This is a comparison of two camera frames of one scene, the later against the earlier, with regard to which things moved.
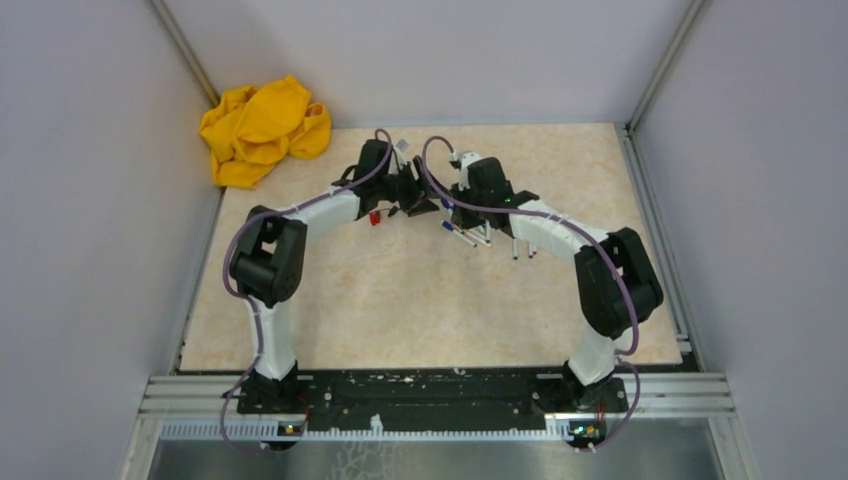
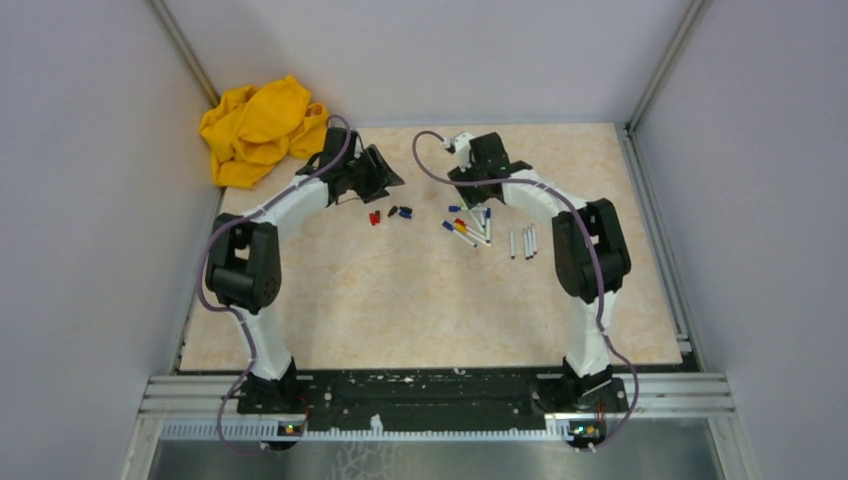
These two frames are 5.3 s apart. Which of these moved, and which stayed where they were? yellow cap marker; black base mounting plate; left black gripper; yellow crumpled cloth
Moved: left black gripper
Stayed: yellow crumpled cloth; black base mounting plate; yellow cap marker
